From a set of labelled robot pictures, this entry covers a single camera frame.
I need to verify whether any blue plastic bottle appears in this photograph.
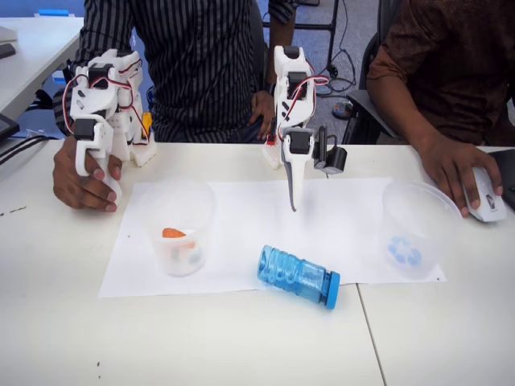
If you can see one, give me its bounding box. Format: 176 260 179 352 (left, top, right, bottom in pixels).
256 244 341 310

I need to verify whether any white computer mouse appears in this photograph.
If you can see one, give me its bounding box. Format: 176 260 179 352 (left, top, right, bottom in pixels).
460 166 509 223

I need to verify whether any white leader arm with handle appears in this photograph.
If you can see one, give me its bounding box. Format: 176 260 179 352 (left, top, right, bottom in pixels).
64 48 159 214

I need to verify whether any striped-shirt person's left forearm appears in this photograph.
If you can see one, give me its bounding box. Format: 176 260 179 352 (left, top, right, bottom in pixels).
263 15 293 88

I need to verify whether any white robot arm with gripper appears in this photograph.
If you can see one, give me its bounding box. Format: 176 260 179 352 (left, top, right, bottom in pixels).
262 45 331 172

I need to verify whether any brown-shirt person's right forearm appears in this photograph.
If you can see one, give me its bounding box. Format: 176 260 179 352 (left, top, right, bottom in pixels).
368 74 447 142

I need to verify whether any striped-shirt person's left hand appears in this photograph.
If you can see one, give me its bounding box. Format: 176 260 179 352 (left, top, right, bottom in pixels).
249 90 277 142

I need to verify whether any brown-shirt person's right hand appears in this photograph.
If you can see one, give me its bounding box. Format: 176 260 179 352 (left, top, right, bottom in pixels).
418 130 504 219

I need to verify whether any striped-shirt person's right hand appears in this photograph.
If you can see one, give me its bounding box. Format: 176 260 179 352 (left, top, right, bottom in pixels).
51 138 124 213

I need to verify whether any black webcam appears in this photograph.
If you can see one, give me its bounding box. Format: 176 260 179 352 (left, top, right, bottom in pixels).
313 125 348 176

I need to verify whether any small colourful floor item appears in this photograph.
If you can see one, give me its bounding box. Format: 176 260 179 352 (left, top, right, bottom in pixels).
332 100 355 120

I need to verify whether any white paper sheet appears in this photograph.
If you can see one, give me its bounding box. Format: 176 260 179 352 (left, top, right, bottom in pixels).
98 181 282 298
207 178 447 286

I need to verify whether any black office chair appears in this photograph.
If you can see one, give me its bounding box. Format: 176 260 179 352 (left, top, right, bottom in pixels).
341 31 403 145

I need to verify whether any black wheeled rack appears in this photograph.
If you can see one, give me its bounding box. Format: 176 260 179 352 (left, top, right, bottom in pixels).
291 0 343 77

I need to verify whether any wide clear plastic tub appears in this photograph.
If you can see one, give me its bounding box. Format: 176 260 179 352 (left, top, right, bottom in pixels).
381 179 464 281

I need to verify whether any person in striped shirt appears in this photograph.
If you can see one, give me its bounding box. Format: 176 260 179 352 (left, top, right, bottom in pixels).
74 0 299 144

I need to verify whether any tall clear plastic cup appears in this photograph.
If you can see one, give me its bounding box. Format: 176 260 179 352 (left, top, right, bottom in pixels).
136 179 217 278

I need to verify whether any person in brown shirt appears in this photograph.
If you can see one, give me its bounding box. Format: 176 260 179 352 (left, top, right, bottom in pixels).
365 0 515 146

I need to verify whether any black laptop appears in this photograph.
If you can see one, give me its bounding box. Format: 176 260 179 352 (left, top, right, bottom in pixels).
486 148 515 212

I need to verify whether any white background desk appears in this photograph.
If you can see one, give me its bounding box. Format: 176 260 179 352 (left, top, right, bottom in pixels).
0 16 85 117

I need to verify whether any black tablet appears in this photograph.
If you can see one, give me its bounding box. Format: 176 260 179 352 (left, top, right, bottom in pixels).
0 113 20 148

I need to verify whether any black cable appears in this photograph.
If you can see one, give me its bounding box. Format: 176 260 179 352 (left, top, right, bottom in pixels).
0 138 57 166
0 135 56 160

